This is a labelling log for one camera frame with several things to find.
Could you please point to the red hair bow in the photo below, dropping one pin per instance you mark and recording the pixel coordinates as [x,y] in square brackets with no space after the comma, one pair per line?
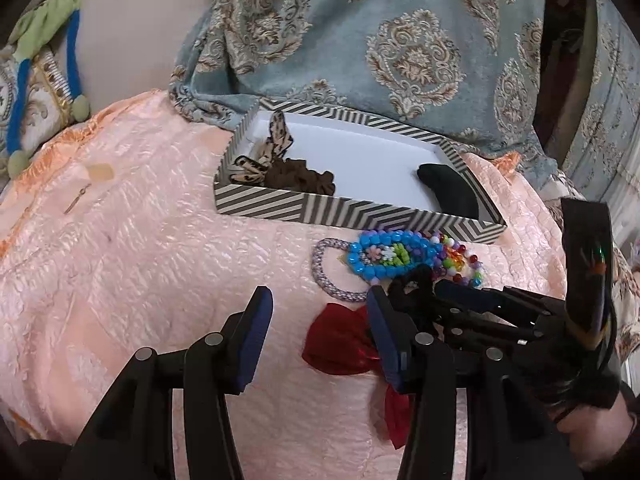
[337,342]

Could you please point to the blue patterned cushion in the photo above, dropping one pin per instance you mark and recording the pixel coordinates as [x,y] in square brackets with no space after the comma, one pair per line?
[380,35]

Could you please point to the striped cardboard box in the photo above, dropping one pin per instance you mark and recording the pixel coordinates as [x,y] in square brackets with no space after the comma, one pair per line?
[370,165]

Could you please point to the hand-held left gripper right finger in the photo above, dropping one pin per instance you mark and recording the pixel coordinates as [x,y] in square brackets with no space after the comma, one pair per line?
[386,340]

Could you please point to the brown scrunchie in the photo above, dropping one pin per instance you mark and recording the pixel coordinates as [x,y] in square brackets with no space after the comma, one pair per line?
[300,177]

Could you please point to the black fabric pouch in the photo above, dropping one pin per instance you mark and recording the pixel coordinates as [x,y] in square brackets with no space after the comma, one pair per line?
[450,187]

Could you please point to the leopard print hair bow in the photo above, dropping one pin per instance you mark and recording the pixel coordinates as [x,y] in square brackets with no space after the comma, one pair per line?
[276,136]

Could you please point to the cream patterned cushion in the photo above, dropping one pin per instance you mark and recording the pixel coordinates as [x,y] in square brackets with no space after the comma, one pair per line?
[40,95]

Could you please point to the person's right hand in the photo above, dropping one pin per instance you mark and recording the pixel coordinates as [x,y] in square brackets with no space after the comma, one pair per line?
[590,435]

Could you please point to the green and blue stuffed toy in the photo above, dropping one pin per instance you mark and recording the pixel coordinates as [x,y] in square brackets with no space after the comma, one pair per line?
[47,25]

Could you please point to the pink quilted bedspread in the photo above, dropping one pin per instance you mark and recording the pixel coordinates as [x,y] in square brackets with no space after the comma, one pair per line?
[150,260]

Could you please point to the blue damask curtain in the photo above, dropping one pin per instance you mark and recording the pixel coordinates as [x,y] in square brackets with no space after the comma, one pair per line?
[617,110]

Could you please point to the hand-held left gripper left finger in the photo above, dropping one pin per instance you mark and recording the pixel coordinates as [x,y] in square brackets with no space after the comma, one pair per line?
[255,340]

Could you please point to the small metal hairpin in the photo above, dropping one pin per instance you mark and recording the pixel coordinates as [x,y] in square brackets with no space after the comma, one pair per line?
[77,200]

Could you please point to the black scrunchie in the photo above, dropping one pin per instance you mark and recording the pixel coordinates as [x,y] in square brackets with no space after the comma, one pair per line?
[412,290]

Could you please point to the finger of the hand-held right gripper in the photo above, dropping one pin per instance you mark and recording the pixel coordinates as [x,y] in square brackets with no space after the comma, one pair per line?
[475,297]
[500,335]

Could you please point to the dark wooden frame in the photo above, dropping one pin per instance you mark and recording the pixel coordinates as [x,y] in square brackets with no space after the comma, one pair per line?
[562,60]

